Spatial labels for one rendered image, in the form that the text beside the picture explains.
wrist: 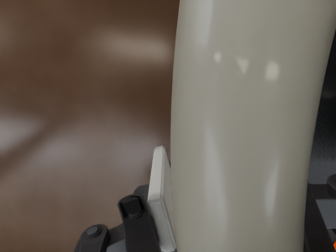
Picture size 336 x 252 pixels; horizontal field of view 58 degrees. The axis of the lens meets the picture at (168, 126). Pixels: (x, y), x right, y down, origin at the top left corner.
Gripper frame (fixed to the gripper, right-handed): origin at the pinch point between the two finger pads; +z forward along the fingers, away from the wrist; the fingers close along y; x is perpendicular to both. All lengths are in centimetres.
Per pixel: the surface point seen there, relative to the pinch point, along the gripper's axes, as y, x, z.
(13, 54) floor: -54, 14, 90
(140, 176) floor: -22, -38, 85
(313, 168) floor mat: 37, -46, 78
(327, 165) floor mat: 41, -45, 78
